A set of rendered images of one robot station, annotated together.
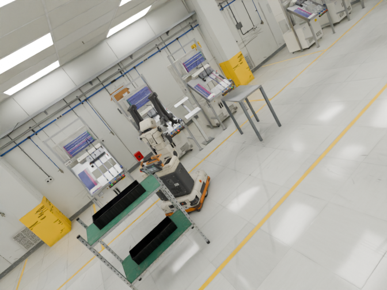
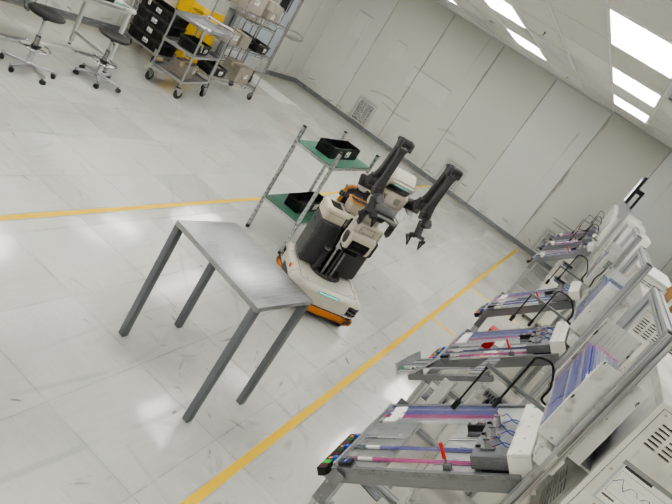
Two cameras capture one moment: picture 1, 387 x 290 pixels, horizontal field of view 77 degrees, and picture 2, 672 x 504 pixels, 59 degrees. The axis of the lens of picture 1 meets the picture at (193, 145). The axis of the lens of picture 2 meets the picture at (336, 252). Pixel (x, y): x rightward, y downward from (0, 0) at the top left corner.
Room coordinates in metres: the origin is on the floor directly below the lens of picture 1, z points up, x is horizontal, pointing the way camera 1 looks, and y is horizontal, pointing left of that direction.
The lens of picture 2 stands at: (5.86, -3.28, 2.18)
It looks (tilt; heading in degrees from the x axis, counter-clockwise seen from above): 20 degrees down; 124
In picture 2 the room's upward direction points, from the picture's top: 33 degrees clockwise
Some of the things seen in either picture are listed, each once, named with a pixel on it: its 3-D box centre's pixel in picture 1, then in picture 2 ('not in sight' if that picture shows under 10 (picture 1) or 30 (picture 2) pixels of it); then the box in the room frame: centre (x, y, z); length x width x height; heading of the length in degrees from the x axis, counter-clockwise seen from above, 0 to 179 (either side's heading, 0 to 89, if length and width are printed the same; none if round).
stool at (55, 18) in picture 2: not in sight; (39, 43); (0.01, -0.81, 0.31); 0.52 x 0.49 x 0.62; 108
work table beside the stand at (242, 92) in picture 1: (250, 111); (212, 316); (3.94, -1.13, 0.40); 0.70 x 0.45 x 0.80; 8
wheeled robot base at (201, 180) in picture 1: (185, 192); (317, 282); (3.29, 0.50, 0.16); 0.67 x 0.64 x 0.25; 149
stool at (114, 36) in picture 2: not in sight; (106, 58); (-0.34, 0.02, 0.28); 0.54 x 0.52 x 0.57; 41
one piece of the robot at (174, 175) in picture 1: (167, 175); (341, 237); (3.21, 0.55, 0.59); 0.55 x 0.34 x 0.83; 59
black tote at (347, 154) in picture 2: (119, 203); (338, 149); (2.34, 0.98, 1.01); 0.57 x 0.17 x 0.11; 107
